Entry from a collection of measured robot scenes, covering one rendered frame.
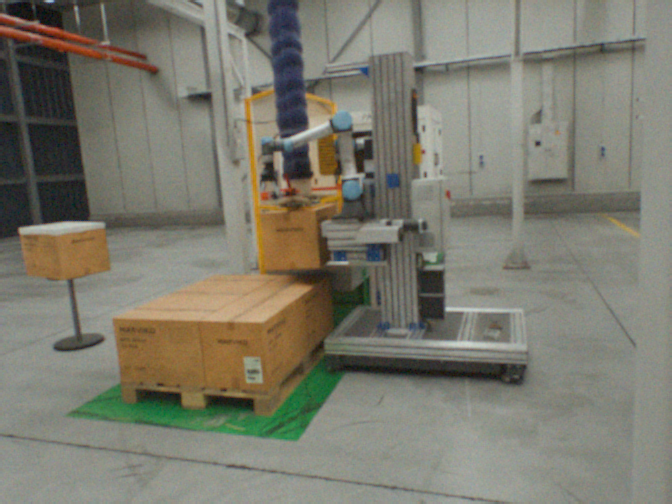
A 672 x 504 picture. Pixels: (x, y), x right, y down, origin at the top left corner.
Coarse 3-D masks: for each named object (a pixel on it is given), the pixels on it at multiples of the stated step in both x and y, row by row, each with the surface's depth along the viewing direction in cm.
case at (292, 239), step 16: (320, 208) 359; (336, 208) 402; (272, 224) 354; (288, 224) 351; (304, 224) 348; (320, 224) 356; (272, 240) 356; (288, 240) 353; (304, 240) 350; (320, 240) 354; (272, 256) 358; (288, 256) 355; (304, 256) 352; (320, 256) 353
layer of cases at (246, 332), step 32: (192, 288) 375; (224, 288) 368; (256, 288) 362; (288, 288) 355; (320, 288) 370; (128, 320) 306; (160, 320) 299; (192, 320) 293; (224, 320) 288; (256, 320) 284; (288, 320) 313; (320, 320) 369; (128, 352) 310; (160, 352) 303; (192, 352) 296; (224, 352) 290; (256, 352) 283; (288, 352) 313; (192, 384) 300; (224, 384) 294; (256, 384) 287
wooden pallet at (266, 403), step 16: (320, 352) 376; (304, 368) 337; (128, 384) 315; (144, 384) 311; (160, 384) 311; (288, 384) 323; (128, 400) 317; (192, 400) 302; (208, 400) 305; (256, 400) 289; (272, 400) 290
